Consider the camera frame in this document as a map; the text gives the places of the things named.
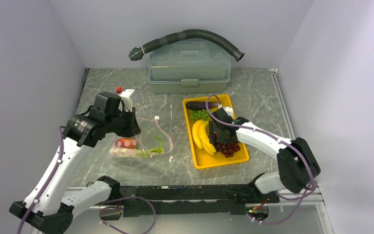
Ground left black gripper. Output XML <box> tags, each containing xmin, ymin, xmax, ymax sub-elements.
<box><xmin>105</xmin><ymin>106</ymin><xmax>142</xmax><ymax>137</ymax></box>

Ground orange red toy mango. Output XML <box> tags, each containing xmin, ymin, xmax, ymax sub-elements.
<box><xmin>115</xmin><ymin>138</ymin><xmax>138</xmax><ymax>149</ymax></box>

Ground red toy grapes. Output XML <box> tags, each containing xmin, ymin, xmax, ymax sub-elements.
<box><xmin>215</xmin><ymin>142</ymin><xmax>241</xmax><ymax>158</ymax></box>

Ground green toy grapes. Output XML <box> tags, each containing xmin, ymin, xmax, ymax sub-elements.
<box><xmin>189</xmin><ymin>109</ymin><xmax>211</xmax><ymax>122</ymax></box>

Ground clear zip top bag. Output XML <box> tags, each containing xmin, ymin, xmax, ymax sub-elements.
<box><xmin>113</xmin><ymin>116</ymin><xmax>174</xmax><ymax>160</ymax></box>

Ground yellow plastic tray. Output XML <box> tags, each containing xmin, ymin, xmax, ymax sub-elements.
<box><xmin>182</xmin><ymin>97</ymin><xmax>249</xmax><ymax>170</ymax></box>

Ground purple toy eggplant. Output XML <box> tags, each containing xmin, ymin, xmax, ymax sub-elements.
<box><xmin>185</xmin><ymin>101</ymin><xmax>219</xmax><ymax>111</ymax></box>

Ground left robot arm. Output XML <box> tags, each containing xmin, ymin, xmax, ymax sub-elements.
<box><xmin>9</xmin><ymin>89</ymin><xmax>141</xmax><ymax>234</ymax></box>

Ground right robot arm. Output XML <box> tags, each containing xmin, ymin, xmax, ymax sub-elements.
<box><xmin>210</xmin><ymin>108</ymin><xmax>321</xmax><ymax>202</ymax></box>

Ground yellow toy bananas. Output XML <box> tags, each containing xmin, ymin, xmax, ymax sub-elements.
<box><xmin>192</xmin><ymin>120</ymin><xmax>216</xmax><ymax>155</ymax></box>

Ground grey plastic storage box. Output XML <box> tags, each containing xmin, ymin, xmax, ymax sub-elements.
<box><xmin>149</xmin><ymin>40</ymin><xmax>231</xmax><ymax>94</ymax></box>

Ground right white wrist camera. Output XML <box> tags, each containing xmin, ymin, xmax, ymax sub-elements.
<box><xmin>223</xmin><ymin>106</ymin><xmax>234</xmax><ymax>119</ymax></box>

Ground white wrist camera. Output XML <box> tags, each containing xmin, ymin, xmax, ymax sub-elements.
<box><xmin>114</xmin><ymin>86</ymin><xmax>135</xmax><ymax>112</ymax></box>
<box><xmin>223</xmin><ymin>106</ymin><xmax>234</xmax><ymax>119</ymax></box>

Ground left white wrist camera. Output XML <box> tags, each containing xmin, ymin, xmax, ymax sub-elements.
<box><xmin>114</xmin><ymin>86</ymin><xmax>135</xmax><ymax>112</ymax></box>

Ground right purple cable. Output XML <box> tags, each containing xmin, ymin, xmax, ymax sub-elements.
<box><xmin>205</xmin><ymin>94</ymin><xmax>318</xmax><ymax>226</ymax></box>

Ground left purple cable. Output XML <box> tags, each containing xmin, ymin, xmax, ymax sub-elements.
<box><xmin>16</xmin><ymin>126</ymin><xmax>67</xmax><ymax>234</ymax></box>

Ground black corrugated hose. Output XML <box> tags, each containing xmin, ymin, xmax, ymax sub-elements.
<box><xmin>128</xmin><ymin>29</ymin><xmax>245</xmax><ymax>62</ymax></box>

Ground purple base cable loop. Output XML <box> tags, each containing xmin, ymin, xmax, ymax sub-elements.
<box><xmin>98</xmin><ymin>197</ymin><xmax>157</xmax><ymax>234</ymax></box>

